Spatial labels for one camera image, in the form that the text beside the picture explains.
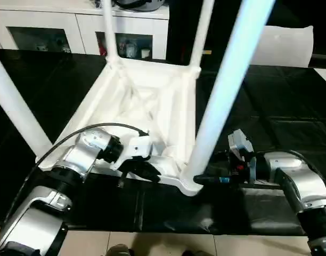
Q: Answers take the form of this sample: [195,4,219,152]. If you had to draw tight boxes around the grey black helmet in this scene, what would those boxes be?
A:
[113,0,166,12]

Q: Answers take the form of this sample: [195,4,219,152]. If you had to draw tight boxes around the white jar with blue print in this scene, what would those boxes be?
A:
[124,39,136,58]

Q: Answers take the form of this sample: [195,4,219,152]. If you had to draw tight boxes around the black padded work mat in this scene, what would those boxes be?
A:
[0,47,326,237]

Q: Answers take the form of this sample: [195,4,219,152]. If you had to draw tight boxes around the white cabinet with glass doors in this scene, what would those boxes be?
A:
[0,0,170,60]

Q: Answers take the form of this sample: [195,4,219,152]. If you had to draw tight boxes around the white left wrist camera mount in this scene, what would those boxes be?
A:
[109,134,152,171]

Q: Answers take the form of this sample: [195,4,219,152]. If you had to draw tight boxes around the black left wrist camera cable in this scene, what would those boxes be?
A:
[0,122,150,233]

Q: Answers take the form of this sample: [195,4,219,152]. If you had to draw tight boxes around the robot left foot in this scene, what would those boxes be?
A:
[107,244,134,256]

